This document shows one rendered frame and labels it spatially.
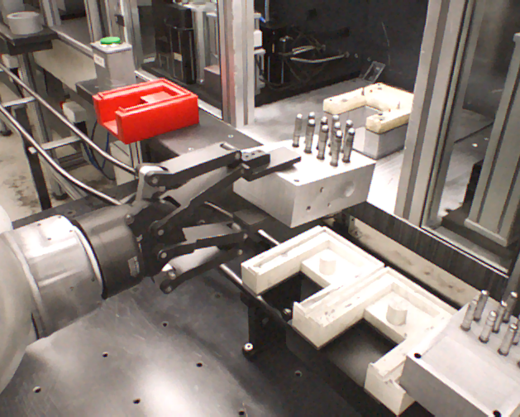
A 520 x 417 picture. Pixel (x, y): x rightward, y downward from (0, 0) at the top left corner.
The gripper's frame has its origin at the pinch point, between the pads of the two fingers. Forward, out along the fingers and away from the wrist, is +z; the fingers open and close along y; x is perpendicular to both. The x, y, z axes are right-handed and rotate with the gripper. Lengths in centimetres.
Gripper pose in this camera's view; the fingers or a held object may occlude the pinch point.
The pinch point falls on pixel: (269, 186)
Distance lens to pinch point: 53.1
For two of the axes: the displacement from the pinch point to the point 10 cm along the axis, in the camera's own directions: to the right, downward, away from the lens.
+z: 7.8, -3.4, 5.3
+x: -6.2, -4.3, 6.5
